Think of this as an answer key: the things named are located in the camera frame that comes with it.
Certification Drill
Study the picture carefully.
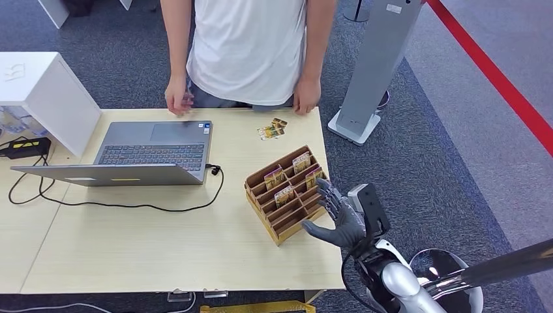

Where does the black laptop power cable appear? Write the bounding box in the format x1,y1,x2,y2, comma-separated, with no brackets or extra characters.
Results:
7,153,226,213

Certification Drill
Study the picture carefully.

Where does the yellow flat board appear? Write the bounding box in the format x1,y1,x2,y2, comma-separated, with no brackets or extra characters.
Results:
199,301,317,313

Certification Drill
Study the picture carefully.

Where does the person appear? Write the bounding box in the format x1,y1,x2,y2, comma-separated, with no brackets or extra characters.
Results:
160,0,338,117

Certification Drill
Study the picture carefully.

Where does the red barrier belt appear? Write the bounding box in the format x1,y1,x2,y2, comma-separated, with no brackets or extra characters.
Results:
425,0,553,157

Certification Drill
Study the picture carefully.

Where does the clear plastic water bottle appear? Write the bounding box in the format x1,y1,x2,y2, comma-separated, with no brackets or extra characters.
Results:
0,106,20,135
15,107,49,138

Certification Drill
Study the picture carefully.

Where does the black power adapter yellow label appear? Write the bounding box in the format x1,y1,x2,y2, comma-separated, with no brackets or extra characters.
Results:
0,137,52,160

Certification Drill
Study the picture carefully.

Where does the white floor cable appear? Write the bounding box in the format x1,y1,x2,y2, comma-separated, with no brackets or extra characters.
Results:
0,293,198,313

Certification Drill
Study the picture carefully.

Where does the chrome stanchion post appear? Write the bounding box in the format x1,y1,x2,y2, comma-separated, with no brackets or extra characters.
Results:
409,239,553,313

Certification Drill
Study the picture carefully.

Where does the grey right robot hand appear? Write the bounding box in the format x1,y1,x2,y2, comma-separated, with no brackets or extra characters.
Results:
301,179,368,250

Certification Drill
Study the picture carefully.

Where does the person's left hand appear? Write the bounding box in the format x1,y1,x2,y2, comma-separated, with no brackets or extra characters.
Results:
293,75,323,116

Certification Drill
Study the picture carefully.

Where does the grey round stand base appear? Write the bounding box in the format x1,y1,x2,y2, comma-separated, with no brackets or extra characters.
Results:
343,0,373,23

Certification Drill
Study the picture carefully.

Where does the white cabinet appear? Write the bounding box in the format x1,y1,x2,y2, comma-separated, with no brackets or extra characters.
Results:
0,52,103,157

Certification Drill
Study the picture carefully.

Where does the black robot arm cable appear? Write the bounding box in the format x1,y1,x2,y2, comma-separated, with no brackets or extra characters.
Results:
340,241,381,313

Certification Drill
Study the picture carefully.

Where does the white desk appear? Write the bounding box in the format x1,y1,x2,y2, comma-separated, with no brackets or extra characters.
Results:
38,0,133,30

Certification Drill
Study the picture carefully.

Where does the grey laptop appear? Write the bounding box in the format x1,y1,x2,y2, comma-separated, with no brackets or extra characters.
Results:
10,121,213,187

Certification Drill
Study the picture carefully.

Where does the wooden slotted card holder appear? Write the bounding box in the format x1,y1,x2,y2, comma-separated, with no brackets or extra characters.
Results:
244,145,331,247

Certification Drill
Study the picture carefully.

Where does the person's right hand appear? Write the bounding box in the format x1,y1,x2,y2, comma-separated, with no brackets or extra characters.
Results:
164,75,195,117

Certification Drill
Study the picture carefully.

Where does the wrist camera with black bracket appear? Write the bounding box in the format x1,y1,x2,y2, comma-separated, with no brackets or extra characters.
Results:
348,183,392,245

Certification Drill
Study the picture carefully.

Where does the grey standing kiosk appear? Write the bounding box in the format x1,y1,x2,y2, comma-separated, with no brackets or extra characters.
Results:
327,0,426,147

